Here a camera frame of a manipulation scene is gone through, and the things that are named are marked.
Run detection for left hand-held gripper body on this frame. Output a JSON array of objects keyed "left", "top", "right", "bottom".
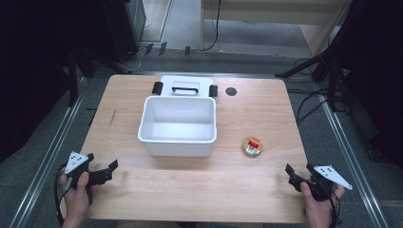
[{"left": 65, "top": 151, "right": 114, "bottom": 191}]

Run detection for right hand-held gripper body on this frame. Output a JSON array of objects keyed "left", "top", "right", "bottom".
[{"left": 288, "top": 164, "right": 354, "bottom": 202}]

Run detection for person's right hand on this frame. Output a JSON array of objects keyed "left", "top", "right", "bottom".
[{"left": 299, "top": 181, "right": 346, "bottom": 220}]

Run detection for person's left hand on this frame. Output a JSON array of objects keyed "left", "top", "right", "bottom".
[{"left": 60, "top": 171, "right": 94, "bottom": 219}]

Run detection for round tan packet red label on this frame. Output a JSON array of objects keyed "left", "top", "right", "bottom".
[{"left": 241, "top": 136, "right": 264, "bottom": 158}]

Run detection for white plastic storage box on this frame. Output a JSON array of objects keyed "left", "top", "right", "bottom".
[{"left": 137, "top": 95, "right": 219, "bottom": 158}]

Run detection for black metal stand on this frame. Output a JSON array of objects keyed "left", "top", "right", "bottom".
[{"left": 67, "top": 44, "right": 131, "bottom": 107}]

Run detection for black tripod stand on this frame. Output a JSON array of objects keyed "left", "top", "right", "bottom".
[{"left": 275, "top": 0, "right": 374, "bottom": 112}]

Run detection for dark computer tower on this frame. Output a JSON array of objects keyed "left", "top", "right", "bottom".
[{"left": 104, "top": 0, "right": 147, "bottom": 63}]

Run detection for metal floor rail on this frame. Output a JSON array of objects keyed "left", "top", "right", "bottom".
[
  {"left": 8, "top": 75, "right": 88, "bottom": 228},
  {"left": 316, "top": 84, "right": 392, "bottom": 228}
]

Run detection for right hand-held gripper black cable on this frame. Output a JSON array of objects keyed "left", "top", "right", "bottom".
[{"left": 317, "top": 177, "right": 342, "bottom": 228}]

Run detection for hand-held gripper black cable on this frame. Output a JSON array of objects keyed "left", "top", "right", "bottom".
[
  {"left": 52, "top": 161, "right": 76, "bottom": 227},
  {"left": 317, "top": 177, "right": 342, "bottom": 228}
]

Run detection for left hand-held gripper black cable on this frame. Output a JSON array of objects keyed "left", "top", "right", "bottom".
[{"left": 52, "top": 161, "right": 76, "bottom": 227}]

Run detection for black floor cables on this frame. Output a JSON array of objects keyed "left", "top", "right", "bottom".
[{"left": 285, "top": 87, "right": 331, "bottom": 125}]

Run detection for white floor cable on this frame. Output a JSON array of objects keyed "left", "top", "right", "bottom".
[{"left": 125, "top": 17, "right": 153, "bottom": 72}]

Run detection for white lid with black handle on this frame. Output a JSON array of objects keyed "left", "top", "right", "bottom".
[{"left": 151, "top": 75, "right": 220, "bottom": 99}]

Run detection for black hanging cable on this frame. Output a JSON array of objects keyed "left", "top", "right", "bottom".
[{"left": 203, "top": 0, "right": 223, "bottom": 52}]

